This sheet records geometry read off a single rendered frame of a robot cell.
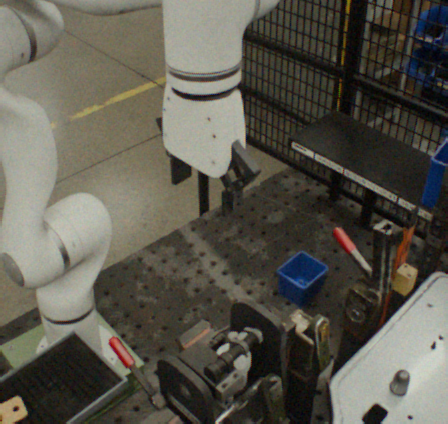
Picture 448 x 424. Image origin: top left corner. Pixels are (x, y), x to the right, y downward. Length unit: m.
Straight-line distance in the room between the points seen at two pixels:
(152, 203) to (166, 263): 1.34
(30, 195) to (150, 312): 0.67
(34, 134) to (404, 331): 0.79
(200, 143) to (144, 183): 2.51
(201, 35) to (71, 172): 2.77
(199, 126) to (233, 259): 1.09
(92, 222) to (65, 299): 0.17
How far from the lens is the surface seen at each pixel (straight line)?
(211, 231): 1.83
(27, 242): 1.06
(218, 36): 0.62
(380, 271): 1.14
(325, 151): 1.60
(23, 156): 1.02
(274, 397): 1.00
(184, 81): 0.64
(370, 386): 1.13
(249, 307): 0.97
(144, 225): 2.93
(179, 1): 0.61
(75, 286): 1.21
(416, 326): 1.24
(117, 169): 3.31
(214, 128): 0.66
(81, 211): 1.13
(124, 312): 1.62
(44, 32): 0.99
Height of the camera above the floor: 1.92
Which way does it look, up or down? 38 degrees down
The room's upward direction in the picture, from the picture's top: straight up
